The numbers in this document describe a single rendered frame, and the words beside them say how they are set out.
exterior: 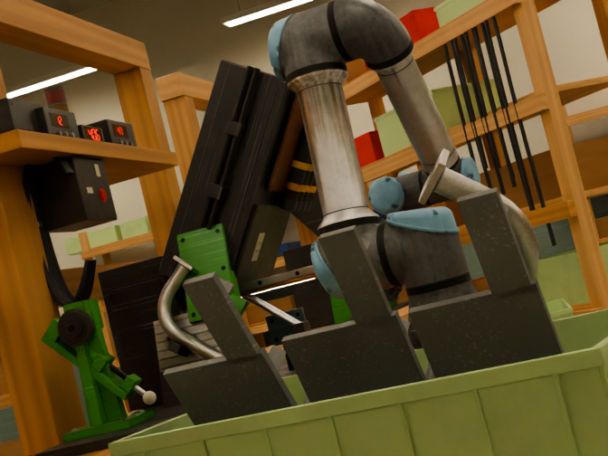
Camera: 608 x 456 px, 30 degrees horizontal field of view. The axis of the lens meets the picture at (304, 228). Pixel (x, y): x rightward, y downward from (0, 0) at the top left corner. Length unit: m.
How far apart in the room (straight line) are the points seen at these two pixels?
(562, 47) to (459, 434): 10.31
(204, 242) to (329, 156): 0.62
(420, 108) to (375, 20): 0.20
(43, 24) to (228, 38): 9.22
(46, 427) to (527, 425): 1.49
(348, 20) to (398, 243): 0.41
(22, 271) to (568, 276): 3.05
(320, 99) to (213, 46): 10.11
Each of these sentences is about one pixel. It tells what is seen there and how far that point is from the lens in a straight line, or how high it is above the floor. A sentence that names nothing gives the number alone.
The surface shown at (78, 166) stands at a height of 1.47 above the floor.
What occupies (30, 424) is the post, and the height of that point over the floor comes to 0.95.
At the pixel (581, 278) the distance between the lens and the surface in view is 4.99.
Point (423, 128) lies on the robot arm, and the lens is 2.19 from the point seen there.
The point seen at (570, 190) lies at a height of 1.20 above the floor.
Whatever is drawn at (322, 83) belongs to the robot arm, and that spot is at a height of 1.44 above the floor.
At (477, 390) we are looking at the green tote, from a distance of 1.18.
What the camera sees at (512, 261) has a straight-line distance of 1.25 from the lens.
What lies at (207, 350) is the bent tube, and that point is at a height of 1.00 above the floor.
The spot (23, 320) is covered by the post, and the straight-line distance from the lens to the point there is 2.48.
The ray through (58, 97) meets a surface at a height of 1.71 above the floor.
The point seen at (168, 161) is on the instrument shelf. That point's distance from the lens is 3.12.
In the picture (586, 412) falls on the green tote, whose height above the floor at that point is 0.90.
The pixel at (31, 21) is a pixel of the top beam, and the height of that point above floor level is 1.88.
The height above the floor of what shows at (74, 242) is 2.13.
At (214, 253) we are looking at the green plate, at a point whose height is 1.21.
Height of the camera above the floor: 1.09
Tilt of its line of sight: 3 degrees up
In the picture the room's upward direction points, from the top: 14 degrees counter-clockwise
